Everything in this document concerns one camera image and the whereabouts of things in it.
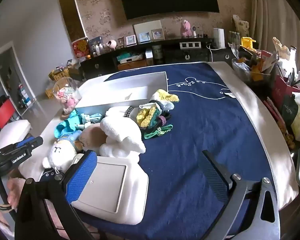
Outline red printed gift bag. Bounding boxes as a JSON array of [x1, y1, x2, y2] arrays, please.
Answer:
[[72, 37, 89, 57]]

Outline beige curtain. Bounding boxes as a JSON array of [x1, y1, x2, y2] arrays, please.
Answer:
[[250, 0, 300, 80]]

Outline person's left hand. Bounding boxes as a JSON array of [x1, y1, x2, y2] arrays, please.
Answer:
[[5, 177, 26, 209]]

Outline red cardboard box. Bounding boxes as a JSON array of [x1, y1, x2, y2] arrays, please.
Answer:
[[272, 76, 300, 110]]

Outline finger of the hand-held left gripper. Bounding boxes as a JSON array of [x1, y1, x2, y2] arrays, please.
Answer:
[[14, 136, 44, 153]]

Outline turquoise cloth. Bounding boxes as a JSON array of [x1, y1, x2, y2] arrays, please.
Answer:
[[54, 120, 80, 138]]

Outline green elastic headband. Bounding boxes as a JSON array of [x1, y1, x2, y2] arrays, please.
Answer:
[[144, 124, 173, 140]]

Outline white box lid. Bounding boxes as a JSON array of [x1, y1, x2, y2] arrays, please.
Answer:
[[71, 155, 149, 225]]

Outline white power cable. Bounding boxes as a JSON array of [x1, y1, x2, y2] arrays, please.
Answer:
[[207, 44, 216, 62]]

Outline dark jar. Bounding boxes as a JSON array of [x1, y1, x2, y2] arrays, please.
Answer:
[[153, 45, 163, 60]]

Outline white tower appliance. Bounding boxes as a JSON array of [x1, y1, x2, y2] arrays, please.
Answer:
[[213, 28, 226, 48]]

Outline pale blue knitted cloth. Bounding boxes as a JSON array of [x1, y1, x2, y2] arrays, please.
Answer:
[[70, 110, 103, 128]]

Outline pink plush toy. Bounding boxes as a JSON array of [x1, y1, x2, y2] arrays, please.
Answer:
[[180, 20, 192, 37]]

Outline yellow plastic toy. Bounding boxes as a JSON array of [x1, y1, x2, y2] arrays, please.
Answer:
[[240, 37, 257, 50]]

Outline teal flat boxes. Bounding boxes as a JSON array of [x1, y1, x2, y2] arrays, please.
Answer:
[[117, 53, 143, 63]]

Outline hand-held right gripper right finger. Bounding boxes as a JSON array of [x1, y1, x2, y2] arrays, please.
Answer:
[[198, 150, 281, 240]]

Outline dark green packet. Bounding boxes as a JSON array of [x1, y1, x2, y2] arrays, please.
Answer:
[[281, 94, 300, 125]]

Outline brown plush toy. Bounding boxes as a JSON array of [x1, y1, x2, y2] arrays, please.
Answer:
[[79, 124, 109, 155]]

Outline white triple socket panel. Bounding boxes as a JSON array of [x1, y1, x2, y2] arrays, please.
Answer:
[[180, 41, 202, 49]]

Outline brown wooden box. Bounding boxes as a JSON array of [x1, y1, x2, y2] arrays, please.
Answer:
[[117, 62, 147, 71]]

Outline red chair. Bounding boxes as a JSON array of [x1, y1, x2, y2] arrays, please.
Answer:
[[0, 95, 16, 130]]

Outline wooden cutout toy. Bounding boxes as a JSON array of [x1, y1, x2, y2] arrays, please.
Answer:
[[231, 14, 250, 38]]

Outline white seat cushion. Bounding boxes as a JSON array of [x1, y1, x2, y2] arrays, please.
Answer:
[[0, 119, 32, 150]]

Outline blue printed box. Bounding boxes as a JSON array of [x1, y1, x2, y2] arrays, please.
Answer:
[[89, 36, 103, 52]]

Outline white plush toy blue overalls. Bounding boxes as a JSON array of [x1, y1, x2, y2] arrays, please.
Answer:
[[42, 130, 84, 174]]

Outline white storage box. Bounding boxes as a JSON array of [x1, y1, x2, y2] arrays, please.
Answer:
[[75, 71, 168, 115]]

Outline black television cabinet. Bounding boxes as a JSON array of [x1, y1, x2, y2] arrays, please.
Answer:
[[80, 38, 234, 79]]

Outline silver picture frame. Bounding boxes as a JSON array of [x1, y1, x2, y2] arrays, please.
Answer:
[[151, 28, 165, 40]]

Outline white fluffy garment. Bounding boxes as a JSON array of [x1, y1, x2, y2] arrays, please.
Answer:
[[99, 106, 147, 157]]

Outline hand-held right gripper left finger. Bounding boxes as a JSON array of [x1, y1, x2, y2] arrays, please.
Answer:
[[14, 150, 98, 240]]

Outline navy printed blanket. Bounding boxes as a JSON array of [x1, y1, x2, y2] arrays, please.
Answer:
[[72, 62, 274, 239]]

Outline blank white canvas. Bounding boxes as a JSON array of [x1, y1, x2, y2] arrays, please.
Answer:
[[133, 20, 163, 42]]

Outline glass dome with flowers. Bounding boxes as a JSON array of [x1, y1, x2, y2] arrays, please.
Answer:
[[52, 77, 82, 119]]

